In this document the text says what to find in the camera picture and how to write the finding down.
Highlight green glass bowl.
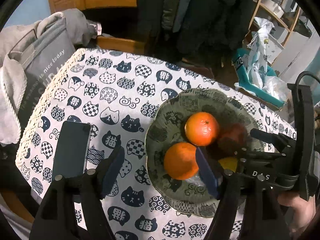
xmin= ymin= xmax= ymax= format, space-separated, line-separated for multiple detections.
xmin=145 ymin=88 xmax=266 ymax=218

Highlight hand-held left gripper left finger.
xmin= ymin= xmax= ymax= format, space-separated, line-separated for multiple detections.
xmin=29 ymin=146 xmax=125 ymax=240

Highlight orange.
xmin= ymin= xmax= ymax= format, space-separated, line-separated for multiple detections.
xmin=184 ymin=111 xmax=221 ymax=147
xmin=163 ymin=142 xmax=201 ymax=181

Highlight wooden drawer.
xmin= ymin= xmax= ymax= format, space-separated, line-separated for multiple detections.
xmin=96 ymin=33 xmax=141 ymax=55

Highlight teal plastic crate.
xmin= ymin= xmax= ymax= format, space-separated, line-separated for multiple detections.
xmin=231 ymin=47 xmax=288 ymax=108

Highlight white rice bag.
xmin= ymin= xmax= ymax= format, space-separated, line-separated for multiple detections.
xmin=246 ymin=19 xmax=276 ymax=86

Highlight black hooded coat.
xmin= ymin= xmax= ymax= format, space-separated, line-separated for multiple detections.
xmin=175 ymin=0 xmax=253 ymax=56

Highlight wooden shelf rack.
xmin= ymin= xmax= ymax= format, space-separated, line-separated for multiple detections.
xmin=247 ymin=0 xmax=303 ymax=46

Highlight clear plastic bag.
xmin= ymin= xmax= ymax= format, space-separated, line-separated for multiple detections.
xmin=262 ymin=76 xmax=288 ymax=101

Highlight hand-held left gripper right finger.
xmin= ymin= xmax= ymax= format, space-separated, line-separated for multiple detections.
xmin=195 ymin=147 xmax=285 ymax=240

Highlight white pot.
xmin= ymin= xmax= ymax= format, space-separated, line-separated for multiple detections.
xmin=263 ymin=0 xmax=285 ymax=18

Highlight grey jacket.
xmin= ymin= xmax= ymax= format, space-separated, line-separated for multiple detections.
xmin=162 ymin=0 xmax=193 ymax=33

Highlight dark smartphone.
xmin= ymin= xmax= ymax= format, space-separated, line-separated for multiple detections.
xmin=52 ymin=120 xmax=92 ymax=181

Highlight red apple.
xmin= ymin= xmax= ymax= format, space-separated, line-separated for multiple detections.
xmin=217 ymin=123 xmax=249 ymax=153

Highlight grey sweatshirt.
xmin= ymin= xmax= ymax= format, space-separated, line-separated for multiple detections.
xmin=62 ymin=8 xmax=102 ymax=46

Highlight cat print tablecloth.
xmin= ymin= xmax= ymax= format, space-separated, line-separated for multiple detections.
xmin=15 ymin=47 xmax=298 ymax=240

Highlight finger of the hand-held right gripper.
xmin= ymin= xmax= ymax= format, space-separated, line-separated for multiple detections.
xmin=233 ymin=149 xmax=286 ymax=174
xmin=250 ymin=128 xmax=298 ymax=153

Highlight person's right hand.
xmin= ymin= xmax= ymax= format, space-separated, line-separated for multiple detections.
xmin=277 ymin=191 xmax=316 ymax=237

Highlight grey tote bag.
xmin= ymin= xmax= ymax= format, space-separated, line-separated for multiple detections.
xmin=7 ymin=17 xmax=78 ymax=128

